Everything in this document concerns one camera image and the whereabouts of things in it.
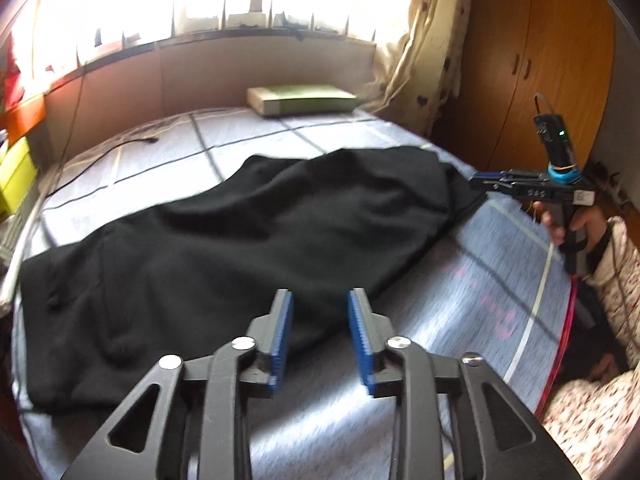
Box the orange box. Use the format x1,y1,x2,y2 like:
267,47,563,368
1,93,47,148

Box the floral sleeve right forearm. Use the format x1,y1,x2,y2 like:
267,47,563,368
586,217,639,368

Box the black pants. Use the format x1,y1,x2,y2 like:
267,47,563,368
20,146,484,413

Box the cream heart pattern curtain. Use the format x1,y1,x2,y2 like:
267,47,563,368
357,0,472,136

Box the black cable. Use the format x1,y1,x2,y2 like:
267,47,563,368
46,64,161,198

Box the yellow green box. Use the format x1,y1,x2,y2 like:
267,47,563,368
0,138,37,219

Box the wooden wardrobe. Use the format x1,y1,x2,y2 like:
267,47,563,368
432,0,615,170

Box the right hand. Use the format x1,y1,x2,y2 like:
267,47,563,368
534,202,608,252

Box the green white flat box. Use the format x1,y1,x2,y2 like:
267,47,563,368
246,84,357,118

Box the black camera unit right gripper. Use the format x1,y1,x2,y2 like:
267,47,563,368
534,92,582,185

